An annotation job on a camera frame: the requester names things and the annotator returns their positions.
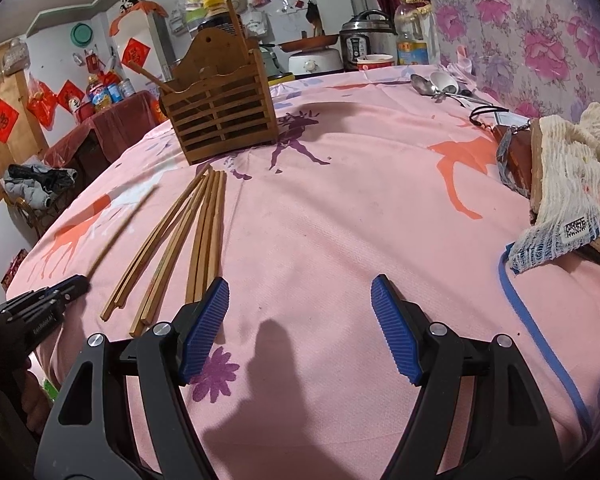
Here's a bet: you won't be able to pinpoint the white refrigerator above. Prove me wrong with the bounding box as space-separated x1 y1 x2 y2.
119 9 177 92

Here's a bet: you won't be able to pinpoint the pink floral plastic sheet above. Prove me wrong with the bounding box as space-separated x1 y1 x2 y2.
420 0 600 128

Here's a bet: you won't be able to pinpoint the blue cord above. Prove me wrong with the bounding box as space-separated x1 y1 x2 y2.
496 244 597 438

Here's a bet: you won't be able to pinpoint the metal spoon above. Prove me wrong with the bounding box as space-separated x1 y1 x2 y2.
410 74 450 100

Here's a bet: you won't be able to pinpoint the dark sauce bottle yellow cap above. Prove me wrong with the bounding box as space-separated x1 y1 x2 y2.
196 0 242 36

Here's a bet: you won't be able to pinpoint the large clear oil bottle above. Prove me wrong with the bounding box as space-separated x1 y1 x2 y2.
395 0 432 67

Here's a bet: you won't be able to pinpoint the red cloth covered side table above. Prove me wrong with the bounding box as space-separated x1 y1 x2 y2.
41 90 170 173

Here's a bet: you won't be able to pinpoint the metal cutlery piece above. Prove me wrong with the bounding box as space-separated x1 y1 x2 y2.
447 87 498 110

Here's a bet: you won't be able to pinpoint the silver electric pressure cooker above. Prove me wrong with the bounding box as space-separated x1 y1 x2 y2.
340 10 399 72

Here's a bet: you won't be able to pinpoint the blue tin cans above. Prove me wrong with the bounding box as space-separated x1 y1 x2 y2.
107 79 135 102

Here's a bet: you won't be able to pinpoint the red and white bowl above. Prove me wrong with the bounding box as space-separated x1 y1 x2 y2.
356 53 396 72

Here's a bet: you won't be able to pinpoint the cream knitted cloth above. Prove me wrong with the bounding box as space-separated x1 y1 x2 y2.
509 101 600 275

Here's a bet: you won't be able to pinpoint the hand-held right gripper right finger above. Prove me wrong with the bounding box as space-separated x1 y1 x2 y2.
370 274 581 480

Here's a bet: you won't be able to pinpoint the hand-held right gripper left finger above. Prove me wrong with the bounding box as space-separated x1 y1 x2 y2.
32 276 231 480

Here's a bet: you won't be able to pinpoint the chair with grey jacket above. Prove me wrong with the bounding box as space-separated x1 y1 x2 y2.
1 163 79 240

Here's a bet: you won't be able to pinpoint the person's left hand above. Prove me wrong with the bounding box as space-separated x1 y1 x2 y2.
21 357 52 433

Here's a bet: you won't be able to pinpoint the long brown wooden chopstick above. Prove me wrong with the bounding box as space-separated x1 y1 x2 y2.
227 11 247 53
129 61 175 95
86 184 161 281

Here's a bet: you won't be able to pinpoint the row of wooden chopsticks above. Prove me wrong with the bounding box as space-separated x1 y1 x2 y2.
100 162 229 339

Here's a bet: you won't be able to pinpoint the pink deer printed cloth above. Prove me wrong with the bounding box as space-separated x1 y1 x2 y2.
5 62 600 480

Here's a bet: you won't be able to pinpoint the yellow oil bottle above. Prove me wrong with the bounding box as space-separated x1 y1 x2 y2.
85 75 113 112

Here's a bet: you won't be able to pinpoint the black hanging spatula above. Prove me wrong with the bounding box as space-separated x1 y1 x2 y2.
306 2 324 37

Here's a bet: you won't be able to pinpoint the white induction cooker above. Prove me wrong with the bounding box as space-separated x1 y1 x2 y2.
287 48 342 79

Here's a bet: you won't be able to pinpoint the wooden slatted utensil holder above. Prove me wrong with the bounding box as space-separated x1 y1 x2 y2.
159 27 282 166

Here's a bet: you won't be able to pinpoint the orange frying pan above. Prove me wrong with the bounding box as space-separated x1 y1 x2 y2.
279 34 341 54

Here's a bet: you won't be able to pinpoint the white card with black lanyard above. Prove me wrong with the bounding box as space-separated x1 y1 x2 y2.
469 105 532 135

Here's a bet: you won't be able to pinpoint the red diamond paper decoration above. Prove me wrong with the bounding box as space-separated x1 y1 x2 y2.
56 80 87 114
121 38 152 67
0 98 21 147

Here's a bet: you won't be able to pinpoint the green round plate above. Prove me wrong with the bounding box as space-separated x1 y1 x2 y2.
70 23 94 47

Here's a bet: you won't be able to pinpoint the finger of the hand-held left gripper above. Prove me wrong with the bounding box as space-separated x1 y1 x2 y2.
44 274 92 307

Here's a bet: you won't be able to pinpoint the orange cloth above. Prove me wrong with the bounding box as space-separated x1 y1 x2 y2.
108 2 169 37

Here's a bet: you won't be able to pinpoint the brown wooden board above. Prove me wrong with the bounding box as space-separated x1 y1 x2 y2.
494 120 548 202

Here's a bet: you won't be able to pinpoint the wooden door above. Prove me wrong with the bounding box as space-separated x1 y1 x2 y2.
0 67 49 213

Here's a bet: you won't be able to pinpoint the red plastic bag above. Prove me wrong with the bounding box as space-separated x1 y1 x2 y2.
25 76 59 132

